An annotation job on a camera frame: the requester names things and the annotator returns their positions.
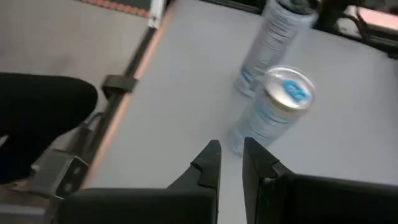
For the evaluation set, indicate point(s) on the slim silver blue can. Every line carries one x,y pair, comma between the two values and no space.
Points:
273,115

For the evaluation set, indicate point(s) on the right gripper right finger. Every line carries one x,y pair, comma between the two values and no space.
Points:
311,202

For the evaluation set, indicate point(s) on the slim silver can black lid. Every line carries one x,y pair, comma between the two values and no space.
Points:
270,43

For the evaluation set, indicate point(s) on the black rounded housing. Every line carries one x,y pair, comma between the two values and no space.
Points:
37,118

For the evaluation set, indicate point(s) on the black orange hazard strip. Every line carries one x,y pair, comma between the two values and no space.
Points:
124,7

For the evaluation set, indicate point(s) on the grey table mat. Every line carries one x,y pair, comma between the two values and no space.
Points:
186,93

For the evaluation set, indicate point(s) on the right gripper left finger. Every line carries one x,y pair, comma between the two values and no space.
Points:
155,205

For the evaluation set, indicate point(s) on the grey metal bracket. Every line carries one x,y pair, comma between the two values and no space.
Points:
62,174

